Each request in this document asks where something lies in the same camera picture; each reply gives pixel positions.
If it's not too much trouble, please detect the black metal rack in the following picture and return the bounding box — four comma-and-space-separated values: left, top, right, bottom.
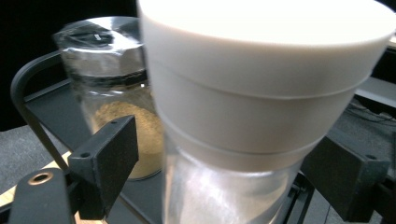
9, 50, 316, 224

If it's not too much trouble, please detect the glass jar with white lid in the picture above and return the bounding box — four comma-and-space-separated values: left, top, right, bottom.
136, 0, 396, 224

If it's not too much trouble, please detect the glass jar with silver lid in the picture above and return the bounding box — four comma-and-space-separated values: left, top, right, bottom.
51, 16, 166, 182

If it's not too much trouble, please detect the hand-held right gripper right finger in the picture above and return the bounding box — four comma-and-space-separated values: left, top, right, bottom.
300, 135, 391, 223

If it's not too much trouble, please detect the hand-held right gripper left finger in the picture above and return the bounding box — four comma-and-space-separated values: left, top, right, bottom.
64, 114, 140, 221

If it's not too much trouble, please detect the grey shelf board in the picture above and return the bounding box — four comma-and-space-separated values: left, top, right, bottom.
354, 76, 396, 108

